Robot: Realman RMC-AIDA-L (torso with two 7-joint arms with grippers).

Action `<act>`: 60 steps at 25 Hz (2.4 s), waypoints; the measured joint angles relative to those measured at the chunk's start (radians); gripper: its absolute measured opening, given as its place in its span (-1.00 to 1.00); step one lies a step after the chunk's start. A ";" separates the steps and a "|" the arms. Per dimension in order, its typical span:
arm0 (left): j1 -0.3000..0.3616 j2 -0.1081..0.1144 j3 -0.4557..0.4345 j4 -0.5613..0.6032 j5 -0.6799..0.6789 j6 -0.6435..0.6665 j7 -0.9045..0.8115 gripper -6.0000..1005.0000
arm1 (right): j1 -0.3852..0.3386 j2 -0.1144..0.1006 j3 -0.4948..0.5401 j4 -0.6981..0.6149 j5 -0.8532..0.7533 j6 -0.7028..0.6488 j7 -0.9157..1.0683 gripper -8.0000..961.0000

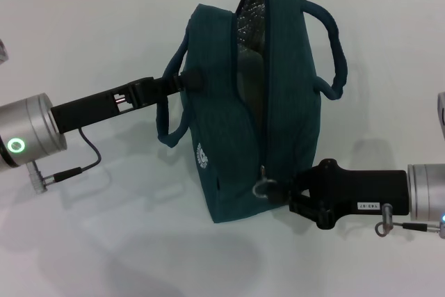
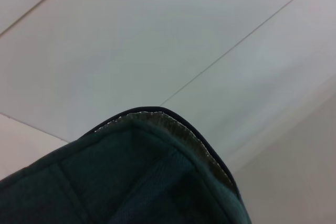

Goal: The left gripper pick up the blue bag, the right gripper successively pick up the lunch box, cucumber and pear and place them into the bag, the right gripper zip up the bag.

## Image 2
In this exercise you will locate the dark teal insulated bag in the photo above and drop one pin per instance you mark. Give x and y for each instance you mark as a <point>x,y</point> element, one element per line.
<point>118,182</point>

